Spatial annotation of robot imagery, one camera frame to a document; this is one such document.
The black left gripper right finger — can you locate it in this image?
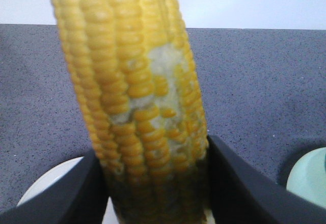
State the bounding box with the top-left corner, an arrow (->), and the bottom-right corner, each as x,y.
207,135 -> 325,223

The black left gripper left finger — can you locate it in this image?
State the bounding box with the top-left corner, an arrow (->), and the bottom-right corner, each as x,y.
1,151 -> 109,223

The corn cob pale patchy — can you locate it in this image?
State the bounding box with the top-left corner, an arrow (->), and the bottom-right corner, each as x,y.
51,0 -> 214,223

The beige round plate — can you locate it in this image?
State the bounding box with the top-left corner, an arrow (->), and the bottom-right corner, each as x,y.
17,157 -> 119,224

